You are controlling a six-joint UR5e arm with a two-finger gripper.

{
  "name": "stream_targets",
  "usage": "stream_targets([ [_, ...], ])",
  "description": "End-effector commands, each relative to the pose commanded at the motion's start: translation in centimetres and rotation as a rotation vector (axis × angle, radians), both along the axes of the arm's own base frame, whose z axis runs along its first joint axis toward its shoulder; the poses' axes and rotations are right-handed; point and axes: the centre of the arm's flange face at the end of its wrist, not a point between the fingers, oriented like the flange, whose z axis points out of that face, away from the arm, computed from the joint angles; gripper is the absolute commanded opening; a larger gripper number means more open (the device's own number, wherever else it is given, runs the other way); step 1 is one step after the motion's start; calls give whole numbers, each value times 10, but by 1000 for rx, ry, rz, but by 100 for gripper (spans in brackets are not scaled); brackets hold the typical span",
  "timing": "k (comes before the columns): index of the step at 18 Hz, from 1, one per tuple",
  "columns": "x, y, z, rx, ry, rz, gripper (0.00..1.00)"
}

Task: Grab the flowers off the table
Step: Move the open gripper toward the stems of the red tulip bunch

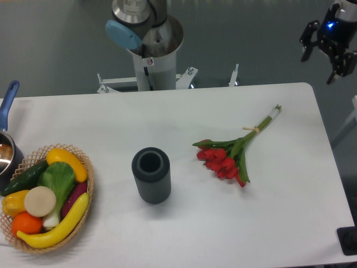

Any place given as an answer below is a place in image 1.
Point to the yellow squash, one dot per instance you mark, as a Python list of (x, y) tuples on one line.
[(63, 155)]

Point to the black clamp at table edge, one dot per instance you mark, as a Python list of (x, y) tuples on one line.
[(347, 239)]

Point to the dark grey ribbed vase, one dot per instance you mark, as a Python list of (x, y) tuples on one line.
[(151, 171)]

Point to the yellow banana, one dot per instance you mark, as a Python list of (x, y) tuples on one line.
[(62, 230)]

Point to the woven wicker basket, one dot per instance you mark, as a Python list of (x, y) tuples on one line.
[(34, 158)]

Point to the green lettuce leaf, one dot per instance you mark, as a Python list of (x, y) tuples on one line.
[(60, 178)]

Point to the green cucumber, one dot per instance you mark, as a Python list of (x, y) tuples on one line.
[(26, 180)]

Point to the blue handled steel saucepan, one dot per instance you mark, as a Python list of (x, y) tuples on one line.
[(11, 155)]

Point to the white metal base frame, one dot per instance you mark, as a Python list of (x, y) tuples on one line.
[(183, 81)]

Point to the round beige disc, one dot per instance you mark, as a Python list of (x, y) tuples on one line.
[(40, 201)]

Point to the orange fruit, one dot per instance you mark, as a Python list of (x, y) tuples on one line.
[(27, 224)]

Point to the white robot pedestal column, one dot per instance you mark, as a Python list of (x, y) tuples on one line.
[(155, 73)]

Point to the white furniture leg at right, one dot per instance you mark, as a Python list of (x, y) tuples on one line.
[(347, 126)]

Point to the yellow bell pepper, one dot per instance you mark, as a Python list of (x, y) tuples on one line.
[(14, 204)]

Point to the purple eggplant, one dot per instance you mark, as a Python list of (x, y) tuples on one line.
[(77, 191)]

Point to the red tulip bouquet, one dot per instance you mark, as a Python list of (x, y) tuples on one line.
[(227, 158)]

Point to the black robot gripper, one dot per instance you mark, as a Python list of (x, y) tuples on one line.
[(339, 25)]

